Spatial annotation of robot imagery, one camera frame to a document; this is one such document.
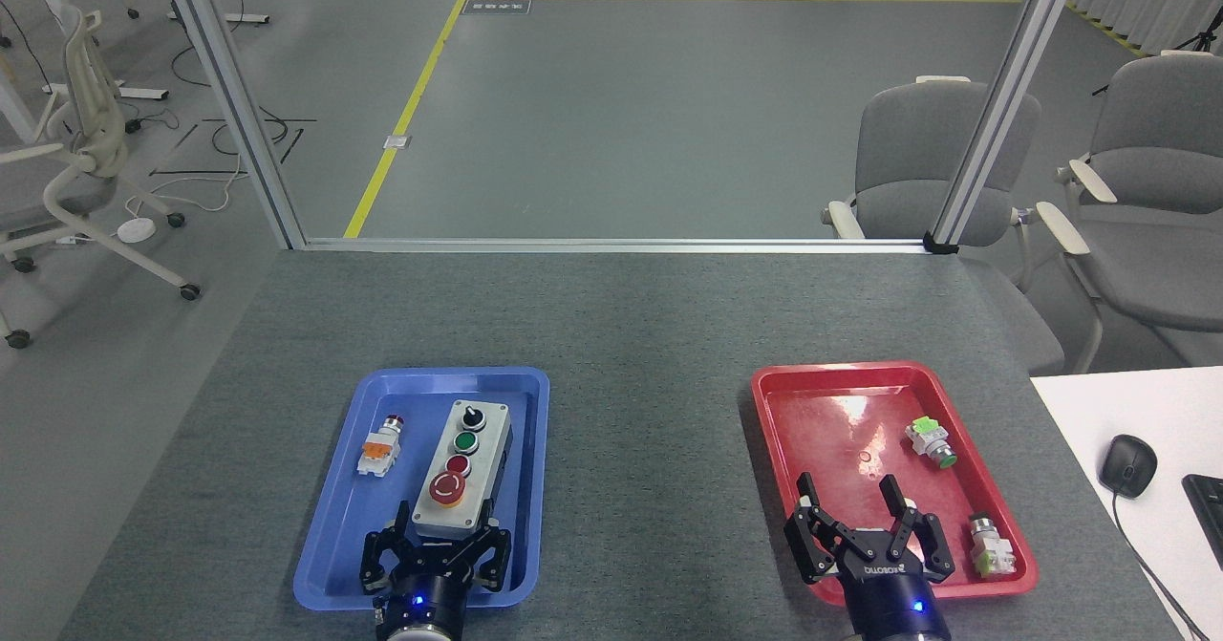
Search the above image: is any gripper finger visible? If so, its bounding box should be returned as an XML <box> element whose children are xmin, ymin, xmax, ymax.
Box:
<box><xmin>360</xmin><ymin>501</ymin><xmax>414</xmax><ymax>594</ymax></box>
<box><xmin>784</xmin><ymin>472</ymin><xmax>847</xmax><ymax>585</ymax></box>
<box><xmin>879</xmin><ymin>474</ymin><xmax>955</xmax><ymax>585</ymax></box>
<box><xmin>459</xmin><ymin>517</ymin><xmax>512</xmax><ymax>592</ymax></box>

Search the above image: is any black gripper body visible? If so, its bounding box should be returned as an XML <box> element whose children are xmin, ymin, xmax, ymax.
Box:
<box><xmin>839</xmin><ymin>531</ymin><xmax>947</xmax><ymax>641</ymax></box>
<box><xmin>375</xmin><ymin>538</ymin><xmax>476</xmax><ymax>630</ymax></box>

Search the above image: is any grey control box with buttons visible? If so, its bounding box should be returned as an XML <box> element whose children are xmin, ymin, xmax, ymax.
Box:
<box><xmin>411</xmin><ymin>398</ymin><xmax>514</xmax><ymax>539</ymax></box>

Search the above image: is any blue plastic tray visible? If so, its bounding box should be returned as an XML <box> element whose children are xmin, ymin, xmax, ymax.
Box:
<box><xmin>293</xmin><ymin>366</ymin><xmax>551</xmax><ymax>611</ymax></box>

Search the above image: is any red plastic tray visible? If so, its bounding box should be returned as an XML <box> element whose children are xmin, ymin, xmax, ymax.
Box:
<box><xmin>751</xmin><ymin>361</ymin><xmax>1040</xmax><ymax>607</ymax></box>

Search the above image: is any black computer mouse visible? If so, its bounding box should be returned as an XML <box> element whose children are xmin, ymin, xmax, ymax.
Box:
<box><xmin>1099</xmin><ymin>434</ymin><xmax>1159</xmax><ymax>500</ymax></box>

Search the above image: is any white side table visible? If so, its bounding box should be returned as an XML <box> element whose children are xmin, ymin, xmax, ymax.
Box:
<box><xmin>1030</xmin><ymin>366</ymin><xmax>1223</xmax><ymax>641</ymax></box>

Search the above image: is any black keyboard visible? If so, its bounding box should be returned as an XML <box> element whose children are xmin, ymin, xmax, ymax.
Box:
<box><xmin>1182</xmin><ymin>474</ymin><xmax>1223</xmax><ymax>570</ymax></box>

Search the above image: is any grey chair with armrests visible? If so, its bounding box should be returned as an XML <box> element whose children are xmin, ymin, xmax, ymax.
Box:
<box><xmin>822</xmin><ymin>75</ymin><xmax>1066</xmax><ymax>374</ymax></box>
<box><xmin>1037</xmin><ymin>49</ymin><xmax>1223</xmax><ymax>374</ymax></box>

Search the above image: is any white office chair on wheels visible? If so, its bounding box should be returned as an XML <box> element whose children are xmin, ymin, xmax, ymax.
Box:
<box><xmin>0</xmin><ymin>6</ymin><xmax>202</xmax><ymax>351</ymax></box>

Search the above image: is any white desk foot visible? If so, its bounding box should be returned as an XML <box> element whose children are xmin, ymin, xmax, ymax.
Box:
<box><xmin>43</xmin><ymin>82</ymin><xmax>169</xmax><ymax>102</ymax></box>

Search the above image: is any silver switch with green block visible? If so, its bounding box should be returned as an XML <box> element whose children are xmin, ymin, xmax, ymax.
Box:
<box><xmin>968</xmin><ymin>512</ymin><xmax>1017</xmax><ymax>580</ymax></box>

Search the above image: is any green push button switch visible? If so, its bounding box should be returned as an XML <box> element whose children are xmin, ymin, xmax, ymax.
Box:
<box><xmin>906</xmin><ymin>416</ymin><xmax>959</xmax><ymax>471</ymax></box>

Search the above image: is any red push button switch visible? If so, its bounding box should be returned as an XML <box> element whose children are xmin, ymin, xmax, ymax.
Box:
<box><xmin>356</xmin><ymin>416</ymin><xmax>406</xmax><ymax>479</ymax></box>

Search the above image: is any black mouse cable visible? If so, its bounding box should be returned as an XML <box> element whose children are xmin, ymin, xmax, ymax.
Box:
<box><xmin>1113</xmin><ymin>493</ymin><xmax>1210</xmax><ymax>641</ymax></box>

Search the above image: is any silver aluminium rail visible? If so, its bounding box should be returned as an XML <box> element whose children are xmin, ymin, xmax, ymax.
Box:
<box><xmin>304</xmin><ymin>237</ymin><xmax>933</xmax><ymax>256</ymax></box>

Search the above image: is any white floor cable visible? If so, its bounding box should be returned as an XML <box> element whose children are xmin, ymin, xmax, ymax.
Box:
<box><xmin>124</xmin><ymin>149</ymin><xmax>251</xmax><ymax>220</ymax></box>

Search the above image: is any black floor cable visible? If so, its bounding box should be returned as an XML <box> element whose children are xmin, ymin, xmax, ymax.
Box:
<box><xmin>172</xmin><ymin>44</ymin><xmax>318</xmax><ymax>176</ymax></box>

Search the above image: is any silver aluminium post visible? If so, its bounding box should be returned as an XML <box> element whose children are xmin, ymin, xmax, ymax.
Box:
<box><xmin>932</xmin><ymin>0</ymin><xmax>1088</xmax><ymax>246</ymax></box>
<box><xmin>153</xmin><ymin>0</ymin><xmax>307</xmax><ymax>250</ymax></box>

